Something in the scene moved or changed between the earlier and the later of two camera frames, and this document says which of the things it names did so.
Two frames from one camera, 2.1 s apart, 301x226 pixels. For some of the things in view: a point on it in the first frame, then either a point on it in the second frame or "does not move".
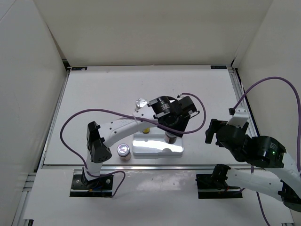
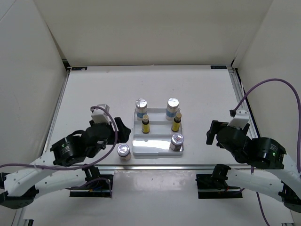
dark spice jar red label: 170,138 → 177,140
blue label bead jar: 140,103 does not move
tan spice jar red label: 123,151 does not move
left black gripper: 182,124 → 122,135
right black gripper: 214,124 does not move
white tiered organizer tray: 155,144 does not move
